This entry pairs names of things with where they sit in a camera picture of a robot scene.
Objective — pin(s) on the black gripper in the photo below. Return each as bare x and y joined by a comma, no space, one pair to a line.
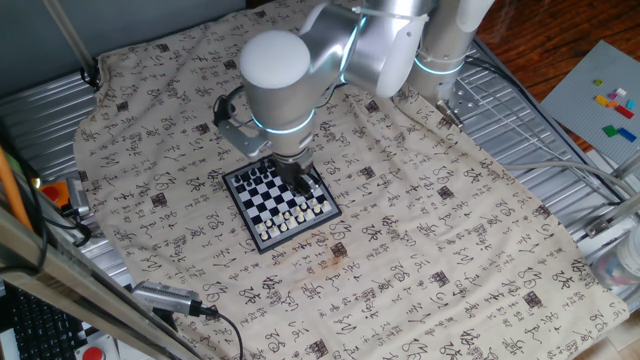
295,165

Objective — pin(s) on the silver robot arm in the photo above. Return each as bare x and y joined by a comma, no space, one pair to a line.
280,75

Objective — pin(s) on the black white chessboard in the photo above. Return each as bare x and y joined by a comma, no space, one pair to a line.
270,200

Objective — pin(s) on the white chess bishop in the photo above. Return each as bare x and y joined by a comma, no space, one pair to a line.
309,213
283,226

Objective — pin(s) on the white chess knight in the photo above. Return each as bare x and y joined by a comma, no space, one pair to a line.
318,209
273,231

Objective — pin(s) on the white chess rook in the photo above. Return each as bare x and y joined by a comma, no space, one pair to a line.
326,205
263,235

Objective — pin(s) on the white chess king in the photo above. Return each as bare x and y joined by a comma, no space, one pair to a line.
301,217

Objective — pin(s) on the white chess queen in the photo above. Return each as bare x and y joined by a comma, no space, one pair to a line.
292,221

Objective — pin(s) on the black chess king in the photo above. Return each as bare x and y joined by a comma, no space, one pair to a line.
266,166

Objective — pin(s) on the black chess queen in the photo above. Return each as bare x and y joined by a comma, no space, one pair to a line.
258,169

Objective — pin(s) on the beige calligraphy tablecloth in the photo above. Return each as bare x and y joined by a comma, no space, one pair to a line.
425,225

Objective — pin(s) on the black pole clamp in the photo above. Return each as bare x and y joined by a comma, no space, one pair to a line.
91,75

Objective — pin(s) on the orange box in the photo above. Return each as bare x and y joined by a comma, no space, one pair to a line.
54,194

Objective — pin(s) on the grey box red button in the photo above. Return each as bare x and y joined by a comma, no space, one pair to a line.
92,353

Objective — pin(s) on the grey metal pole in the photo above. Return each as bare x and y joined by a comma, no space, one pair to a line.
70,37

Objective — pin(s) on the grey brick baseplate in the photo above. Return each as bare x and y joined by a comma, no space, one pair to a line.
575,100

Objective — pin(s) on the orange rod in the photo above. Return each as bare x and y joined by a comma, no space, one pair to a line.
12,192

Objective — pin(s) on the black keyboard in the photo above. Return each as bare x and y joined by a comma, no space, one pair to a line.
40,330

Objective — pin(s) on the yellow toy brick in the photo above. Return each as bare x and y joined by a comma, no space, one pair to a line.
601,100

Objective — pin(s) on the green toy brick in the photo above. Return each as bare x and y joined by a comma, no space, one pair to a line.
610,131

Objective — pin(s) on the blue toy brick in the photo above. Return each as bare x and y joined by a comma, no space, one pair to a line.
626,134

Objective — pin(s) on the red toy brick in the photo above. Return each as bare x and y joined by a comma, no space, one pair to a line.
624,111

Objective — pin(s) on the translucent plastic bottle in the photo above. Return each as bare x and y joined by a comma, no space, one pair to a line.
625,260

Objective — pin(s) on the white toy brick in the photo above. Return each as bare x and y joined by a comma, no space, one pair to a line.
621,92

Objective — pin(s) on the cyan toy brick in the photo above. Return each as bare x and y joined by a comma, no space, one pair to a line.
631,104

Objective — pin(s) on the grey metal camera bracket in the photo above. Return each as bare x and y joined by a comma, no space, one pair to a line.
245,142

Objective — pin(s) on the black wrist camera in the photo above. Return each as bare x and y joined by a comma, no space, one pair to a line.
223,112

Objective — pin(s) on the silver camera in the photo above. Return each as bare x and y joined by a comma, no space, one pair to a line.
165,297
78,196

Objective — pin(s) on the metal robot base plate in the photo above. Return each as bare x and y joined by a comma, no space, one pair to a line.
462,102

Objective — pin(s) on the aluminium frame rail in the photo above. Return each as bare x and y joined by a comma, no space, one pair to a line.
75,285

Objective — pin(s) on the aluminium frame profile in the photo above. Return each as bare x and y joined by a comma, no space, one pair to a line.
615,216
627,164

